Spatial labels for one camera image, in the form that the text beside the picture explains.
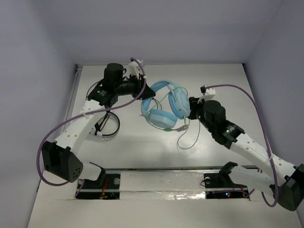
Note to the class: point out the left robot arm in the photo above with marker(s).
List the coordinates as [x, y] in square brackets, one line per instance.
[58, 149]

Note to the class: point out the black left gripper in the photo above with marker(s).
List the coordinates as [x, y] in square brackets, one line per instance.
[138, 88]

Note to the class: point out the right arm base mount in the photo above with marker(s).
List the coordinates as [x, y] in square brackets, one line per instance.
[220, 186]

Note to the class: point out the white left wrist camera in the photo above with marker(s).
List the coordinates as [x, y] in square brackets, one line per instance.
[134, 67]

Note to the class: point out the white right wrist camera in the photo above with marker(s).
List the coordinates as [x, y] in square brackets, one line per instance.
[207, 94]

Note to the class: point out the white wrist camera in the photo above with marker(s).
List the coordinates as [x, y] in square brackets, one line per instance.
[134, 67]
[207, 94]

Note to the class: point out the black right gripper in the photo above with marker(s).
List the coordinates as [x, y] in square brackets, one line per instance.
[193, 104]

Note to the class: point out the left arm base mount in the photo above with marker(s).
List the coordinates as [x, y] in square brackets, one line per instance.
[106, 187]

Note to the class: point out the black and white headphones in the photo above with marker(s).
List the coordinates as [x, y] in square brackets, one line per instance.
[107, 127]

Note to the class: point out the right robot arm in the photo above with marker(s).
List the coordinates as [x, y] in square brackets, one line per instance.
[278, 178]

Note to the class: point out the light blue headphones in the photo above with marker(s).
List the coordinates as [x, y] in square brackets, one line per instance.
[168, 110]

